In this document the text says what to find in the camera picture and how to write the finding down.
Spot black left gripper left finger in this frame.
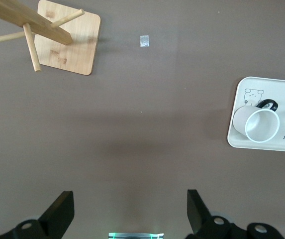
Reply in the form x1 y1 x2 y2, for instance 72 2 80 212
0 191 75 239

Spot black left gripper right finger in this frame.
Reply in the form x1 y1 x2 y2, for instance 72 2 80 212
185 189 285 239

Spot white smiley cup black handle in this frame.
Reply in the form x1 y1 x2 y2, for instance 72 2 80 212
232 99 281 144

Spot wooden cup rack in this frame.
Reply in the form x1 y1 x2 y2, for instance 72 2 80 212
0 0 102 76

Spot small clear tape patch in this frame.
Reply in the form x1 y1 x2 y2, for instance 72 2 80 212
139 35 150 48

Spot aluminium left arm base plate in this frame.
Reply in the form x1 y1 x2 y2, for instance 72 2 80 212
108 232 165 239

